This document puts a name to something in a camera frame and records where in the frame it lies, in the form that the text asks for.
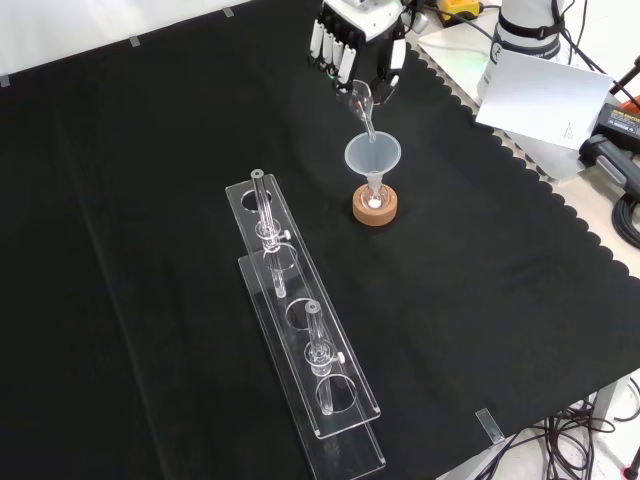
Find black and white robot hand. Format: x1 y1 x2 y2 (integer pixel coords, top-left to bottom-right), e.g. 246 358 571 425
307 0 431 107

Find clear glass weighing funnel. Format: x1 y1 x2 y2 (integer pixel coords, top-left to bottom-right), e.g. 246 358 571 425
345 79 380 147

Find translucent plastic funnel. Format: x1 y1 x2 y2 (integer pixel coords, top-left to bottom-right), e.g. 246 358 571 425
343 130 403 199

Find clear acrylic funnel stand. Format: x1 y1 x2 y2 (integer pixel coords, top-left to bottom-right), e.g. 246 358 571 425
224 168 388 480

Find yellow stop button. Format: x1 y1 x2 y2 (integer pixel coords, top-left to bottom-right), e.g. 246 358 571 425
436 0 486 27

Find small round-bottom glass flask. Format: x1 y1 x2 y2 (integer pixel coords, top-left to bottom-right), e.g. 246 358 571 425
360 181 392 212

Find white paper sheet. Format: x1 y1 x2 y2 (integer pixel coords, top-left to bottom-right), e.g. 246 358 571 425
474 47 615 152

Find black tripod leg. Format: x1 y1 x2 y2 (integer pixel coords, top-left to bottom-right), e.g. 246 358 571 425
608 53 640 104

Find black device with orange label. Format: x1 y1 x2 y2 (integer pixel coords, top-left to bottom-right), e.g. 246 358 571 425
578 97 640 202

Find black scalloped cloth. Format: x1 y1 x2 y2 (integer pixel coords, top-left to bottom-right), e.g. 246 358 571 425
0 3 640 480

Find clear tape strip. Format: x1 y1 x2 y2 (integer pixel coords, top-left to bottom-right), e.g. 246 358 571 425
474 407 507 444

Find grey table leg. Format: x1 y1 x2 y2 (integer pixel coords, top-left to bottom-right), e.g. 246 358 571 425
593 373 632 432

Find cork ring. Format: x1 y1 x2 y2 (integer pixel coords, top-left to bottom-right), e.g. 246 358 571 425
351 183 400 229

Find coiled black cable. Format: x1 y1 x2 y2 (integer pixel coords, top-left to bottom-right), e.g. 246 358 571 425
611 191 640 251

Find black floor cables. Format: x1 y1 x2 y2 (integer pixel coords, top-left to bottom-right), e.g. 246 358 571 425
492 377 640 480

